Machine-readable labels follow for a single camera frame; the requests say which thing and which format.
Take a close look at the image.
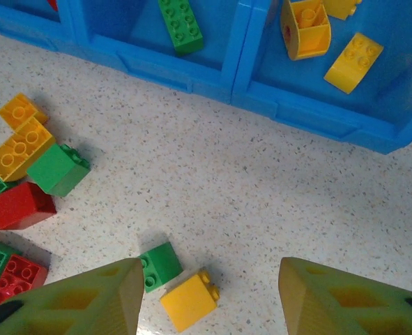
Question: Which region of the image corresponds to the yellow rounded lego piece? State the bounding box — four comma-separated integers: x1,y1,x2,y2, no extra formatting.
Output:
280,0,332,62

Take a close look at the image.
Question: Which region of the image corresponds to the small green lego brick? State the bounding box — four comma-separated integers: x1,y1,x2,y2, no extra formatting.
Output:
138,242,184,294

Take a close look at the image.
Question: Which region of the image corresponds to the long green lego brick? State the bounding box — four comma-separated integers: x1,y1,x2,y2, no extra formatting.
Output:
158,0,205,57

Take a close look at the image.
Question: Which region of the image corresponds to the yellow lego brick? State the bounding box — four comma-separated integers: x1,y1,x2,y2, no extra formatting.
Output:
0,117,56,183
159,268,220,333
322,0,363,20
0,93,49,133
323,32,384,95

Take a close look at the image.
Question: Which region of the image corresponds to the blue three-compartment bin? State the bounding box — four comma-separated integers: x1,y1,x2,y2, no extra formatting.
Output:
0,0,412,156

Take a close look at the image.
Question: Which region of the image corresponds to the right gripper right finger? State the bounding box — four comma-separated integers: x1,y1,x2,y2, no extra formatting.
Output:
278,257,412,335

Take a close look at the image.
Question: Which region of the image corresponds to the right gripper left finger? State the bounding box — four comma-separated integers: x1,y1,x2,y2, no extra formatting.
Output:
0,258,146,335

